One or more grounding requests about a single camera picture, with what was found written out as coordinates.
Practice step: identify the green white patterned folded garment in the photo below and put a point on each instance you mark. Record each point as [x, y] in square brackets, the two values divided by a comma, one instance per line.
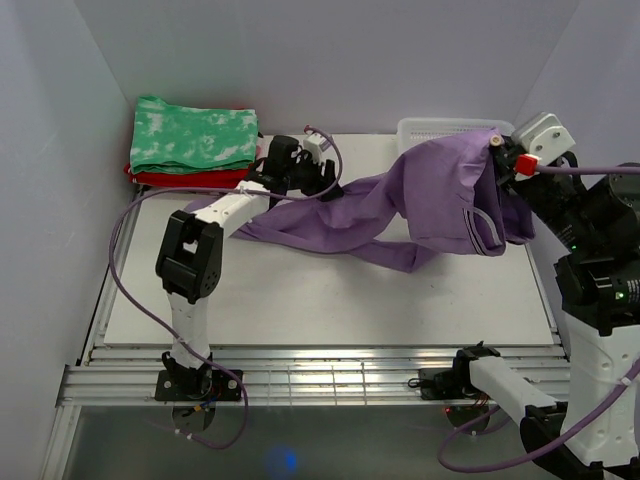
[180, 140]

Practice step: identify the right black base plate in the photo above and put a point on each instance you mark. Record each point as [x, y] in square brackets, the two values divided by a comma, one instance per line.
[444, 384]

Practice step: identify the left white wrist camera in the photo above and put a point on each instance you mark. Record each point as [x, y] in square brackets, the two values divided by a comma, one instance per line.
[315, 143]

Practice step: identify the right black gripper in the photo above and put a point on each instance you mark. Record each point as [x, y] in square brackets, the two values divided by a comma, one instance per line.
[503, 152]

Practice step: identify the red folded garment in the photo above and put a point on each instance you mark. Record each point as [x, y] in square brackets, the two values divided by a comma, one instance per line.
[226, 178]

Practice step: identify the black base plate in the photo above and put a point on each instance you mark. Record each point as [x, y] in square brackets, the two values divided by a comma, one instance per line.
[215, 385]
[444, 384]

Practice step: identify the aluminium rail frame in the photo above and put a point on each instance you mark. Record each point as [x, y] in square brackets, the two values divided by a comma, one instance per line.
[309, 330]

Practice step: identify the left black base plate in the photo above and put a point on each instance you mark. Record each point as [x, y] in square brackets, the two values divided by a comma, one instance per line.
[215, 385]

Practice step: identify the purple trousers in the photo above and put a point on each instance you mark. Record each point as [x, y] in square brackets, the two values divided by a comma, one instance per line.
[439, 197]

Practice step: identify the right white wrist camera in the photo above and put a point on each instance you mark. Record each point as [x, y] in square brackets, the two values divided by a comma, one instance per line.
[545, 137]

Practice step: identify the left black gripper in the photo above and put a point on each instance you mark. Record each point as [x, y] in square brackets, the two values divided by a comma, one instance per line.
[306, 158]

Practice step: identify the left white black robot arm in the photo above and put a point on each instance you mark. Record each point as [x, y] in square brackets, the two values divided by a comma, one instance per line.
[189, 263]

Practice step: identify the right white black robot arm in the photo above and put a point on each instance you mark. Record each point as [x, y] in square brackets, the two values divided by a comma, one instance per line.
[594, 213]

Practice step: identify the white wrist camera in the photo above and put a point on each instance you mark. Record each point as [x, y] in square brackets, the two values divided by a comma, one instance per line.
[545, 137]
[315, 143]

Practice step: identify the white perforated plastic basket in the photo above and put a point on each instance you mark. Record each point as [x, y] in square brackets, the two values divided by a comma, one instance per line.
[415, 130]

